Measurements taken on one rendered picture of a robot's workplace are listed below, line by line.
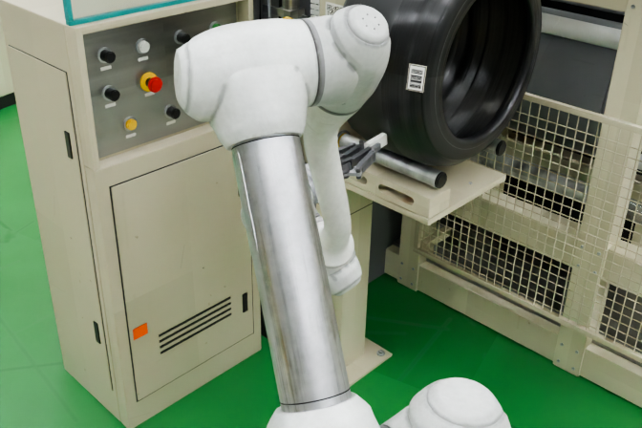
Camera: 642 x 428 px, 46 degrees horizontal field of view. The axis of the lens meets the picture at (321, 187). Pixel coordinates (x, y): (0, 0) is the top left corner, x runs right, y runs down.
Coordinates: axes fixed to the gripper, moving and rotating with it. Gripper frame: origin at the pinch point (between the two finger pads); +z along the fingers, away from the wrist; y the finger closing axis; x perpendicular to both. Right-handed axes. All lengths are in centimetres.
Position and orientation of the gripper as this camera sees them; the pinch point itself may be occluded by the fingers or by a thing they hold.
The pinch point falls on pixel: (375, 143)
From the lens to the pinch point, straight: 184.2
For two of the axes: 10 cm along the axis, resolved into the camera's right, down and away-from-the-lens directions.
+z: 6.9, -4.3, 5.8
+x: 0.8, 8.4, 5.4
